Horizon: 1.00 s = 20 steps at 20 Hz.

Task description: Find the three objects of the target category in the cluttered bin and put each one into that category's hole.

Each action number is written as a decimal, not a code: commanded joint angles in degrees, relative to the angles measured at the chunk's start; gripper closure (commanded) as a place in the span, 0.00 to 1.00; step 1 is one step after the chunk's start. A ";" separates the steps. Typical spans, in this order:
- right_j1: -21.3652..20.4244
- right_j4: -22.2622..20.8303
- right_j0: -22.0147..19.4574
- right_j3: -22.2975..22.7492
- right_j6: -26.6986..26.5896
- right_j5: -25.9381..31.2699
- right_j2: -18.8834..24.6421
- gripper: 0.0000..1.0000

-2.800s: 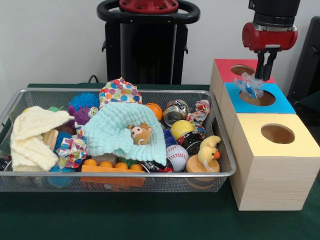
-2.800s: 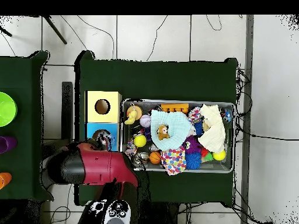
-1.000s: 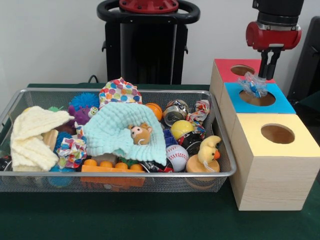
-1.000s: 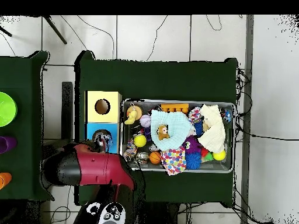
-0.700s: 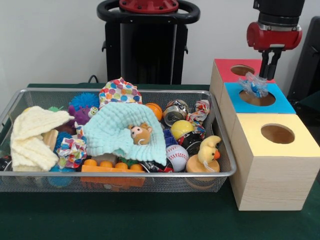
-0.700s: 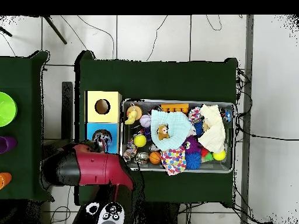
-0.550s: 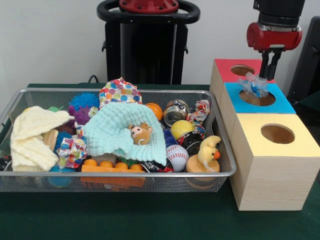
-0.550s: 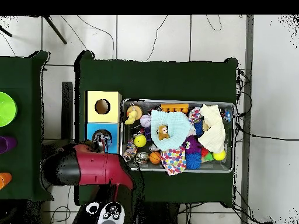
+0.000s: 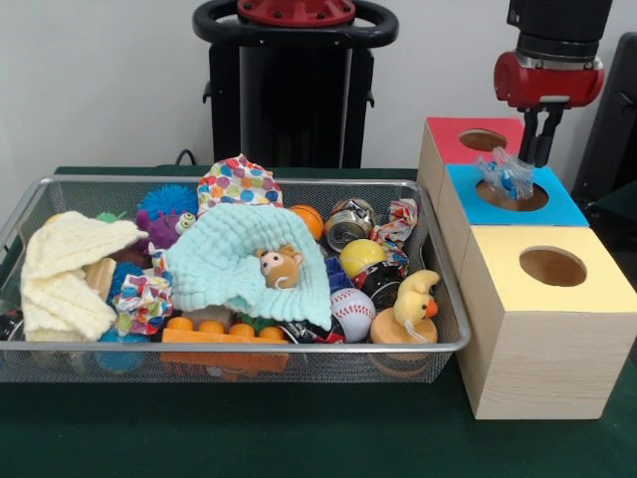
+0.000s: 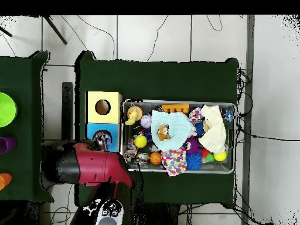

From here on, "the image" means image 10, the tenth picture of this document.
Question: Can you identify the mint green cloth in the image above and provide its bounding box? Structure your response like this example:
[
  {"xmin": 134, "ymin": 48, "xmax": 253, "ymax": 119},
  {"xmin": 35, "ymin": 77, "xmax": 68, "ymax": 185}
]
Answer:
[{"xmin": 150, "ymin": 110, "xmax": 194, "ymax": 152}]

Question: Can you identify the wooden three-hole box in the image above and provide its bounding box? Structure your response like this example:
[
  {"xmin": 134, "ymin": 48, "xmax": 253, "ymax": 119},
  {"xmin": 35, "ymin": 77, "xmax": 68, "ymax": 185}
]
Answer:
[{"xmin": 84, "ymin": 90, "xmax": 123, "ymax": 187}]

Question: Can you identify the silver mesh bin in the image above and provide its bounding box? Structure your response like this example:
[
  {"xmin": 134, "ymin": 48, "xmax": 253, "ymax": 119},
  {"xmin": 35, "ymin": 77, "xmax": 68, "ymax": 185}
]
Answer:
[{"xmin": 120, "ymin": 99, "xmax": 236, "ymax": 175}]

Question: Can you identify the black panel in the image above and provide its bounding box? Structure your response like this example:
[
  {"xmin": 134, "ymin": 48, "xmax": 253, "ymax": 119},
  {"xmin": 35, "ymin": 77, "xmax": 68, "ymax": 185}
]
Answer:
[{"xmin": 61, "ymin": 81, "xmax": 74, "ymax": 141}]

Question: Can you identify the yellow tennis ball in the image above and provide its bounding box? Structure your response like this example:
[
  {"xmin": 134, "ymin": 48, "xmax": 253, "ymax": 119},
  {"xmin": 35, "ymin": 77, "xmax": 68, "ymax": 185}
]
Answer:
[{"xmin": 134, "ymin": 135, "xmax": 148, "ymax": 149}]

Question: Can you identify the yellow plush duck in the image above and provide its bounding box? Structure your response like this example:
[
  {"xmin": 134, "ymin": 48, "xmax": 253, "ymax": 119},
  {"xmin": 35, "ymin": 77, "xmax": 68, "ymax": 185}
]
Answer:
[{"xmin": 124, "ymin": 110, "xmax": 139, "ymax": 125}]

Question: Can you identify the white toy baseball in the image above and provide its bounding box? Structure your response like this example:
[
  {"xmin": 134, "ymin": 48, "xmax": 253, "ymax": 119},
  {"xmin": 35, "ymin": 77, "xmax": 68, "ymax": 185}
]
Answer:
[{"xmin": 139, "ymin": 115, "xmax": 152, "ymax": 129}]

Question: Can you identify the brown plush toy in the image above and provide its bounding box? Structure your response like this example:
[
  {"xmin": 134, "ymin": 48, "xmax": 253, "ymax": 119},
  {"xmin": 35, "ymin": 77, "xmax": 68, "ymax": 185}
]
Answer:
[{"xmin": 157, "ymin": 125, "xmax": 171, "ymax": 141}]

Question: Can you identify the polka dot cloth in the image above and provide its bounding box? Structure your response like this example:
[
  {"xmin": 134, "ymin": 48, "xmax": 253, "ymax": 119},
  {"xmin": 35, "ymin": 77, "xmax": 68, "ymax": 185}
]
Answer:
[{"xmin": 161, "ymin": 146, "xmax": 188, "ymax": 176}]

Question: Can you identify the purple cup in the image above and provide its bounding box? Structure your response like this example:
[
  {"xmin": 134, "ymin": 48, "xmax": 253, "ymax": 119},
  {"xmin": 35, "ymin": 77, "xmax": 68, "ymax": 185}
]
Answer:
[{"xmin": 0, "ymin": 136, "xmax": 18, "ymax": 155}]

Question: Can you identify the dark green tablecloth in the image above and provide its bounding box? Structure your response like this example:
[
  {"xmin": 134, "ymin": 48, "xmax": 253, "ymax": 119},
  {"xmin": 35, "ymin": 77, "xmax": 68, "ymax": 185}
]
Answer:
[
  {"xmin": 74, "ymin": 50, "xmax": 240, "ymax": 207},
  {"xmin": 0, "ymin": 50, "xmax": 55, "ymax": 203}
]

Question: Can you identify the orange building brick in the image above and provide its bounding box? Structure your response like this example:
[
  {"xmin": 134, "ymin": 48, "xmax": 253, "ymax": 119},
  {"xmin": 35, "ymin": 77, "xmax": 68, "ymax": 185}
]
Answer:
[{"xmin": 161, "ymin": 104, "xmax": 190, "ymax": 115}]

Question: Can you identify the lime green bowl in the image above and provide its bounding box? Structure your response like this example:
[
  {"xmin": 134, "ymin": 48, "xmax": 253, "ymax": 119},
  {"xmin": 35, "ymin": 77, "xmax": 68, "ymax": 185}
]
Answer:
[{"xmin": 0, "ymin": 91, "xmax": 18, "ymax": 128}]

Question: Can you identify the orange cup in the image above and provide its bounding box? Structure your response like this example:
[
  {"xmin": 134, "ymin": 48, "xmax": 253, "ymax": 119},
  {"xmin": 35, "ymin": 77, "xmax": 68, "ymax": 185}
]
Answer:
[{"xmin": 0, "ymin": 172, "xmax": 13, "ymax": 191}]

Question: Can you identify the purple spiky monster toy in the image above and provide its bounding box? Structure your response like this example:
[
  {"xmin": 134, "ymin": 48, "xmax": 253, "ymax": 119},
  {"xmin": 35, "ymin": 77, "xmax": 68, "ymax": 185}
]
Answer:
[{"xmin": 183, "ymin": 136, "xmax": 203, "ymax": 155}]

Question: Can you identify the blue spiky ball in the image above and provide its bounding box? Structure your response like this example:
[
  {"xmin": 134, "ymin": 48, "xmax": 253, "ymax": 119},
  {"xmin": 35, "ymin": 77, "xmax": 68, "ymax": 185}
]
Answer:
[{"xmin": 186, "ymin": 152, "xmax": 203, "ymax": 171}]

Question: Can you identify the black tripod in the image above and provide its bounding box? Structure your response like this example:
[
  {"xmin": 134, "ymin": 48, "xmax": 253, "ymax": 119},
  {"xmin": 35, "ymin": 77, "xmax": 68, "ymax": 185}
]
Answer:
[{"xmin": 0, "ymin": 15, "xmax": 68, "ymax": 45}]

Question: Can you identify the cream knitted cloth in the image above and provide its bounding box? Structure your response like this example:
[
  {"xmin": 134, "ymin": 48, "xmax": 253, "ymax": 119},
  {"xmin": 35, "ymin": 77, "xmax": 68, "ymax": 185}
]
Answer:
[{"xmin": 198, "ymin": 104, "xmax": 227, "ymax": 154}]

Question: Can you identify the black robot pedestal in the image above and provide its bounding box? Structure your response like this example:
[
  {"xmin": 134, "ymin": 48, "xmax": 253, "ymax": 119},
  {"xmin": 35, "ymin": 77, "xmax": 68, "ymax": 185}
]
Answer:
[{"xmin": 145, "ymin": 202, "xmax": 181, "ymax": 225}]

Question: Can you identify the thin black floor cable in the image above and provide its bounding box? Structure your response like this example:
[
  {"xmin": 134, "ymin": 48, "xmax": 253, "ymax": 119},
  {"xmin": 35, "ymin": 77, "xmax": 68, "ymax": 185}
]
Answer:
[{"xmin": 236, "ymin": 127, "xmax": 300, "ymax": 142}]

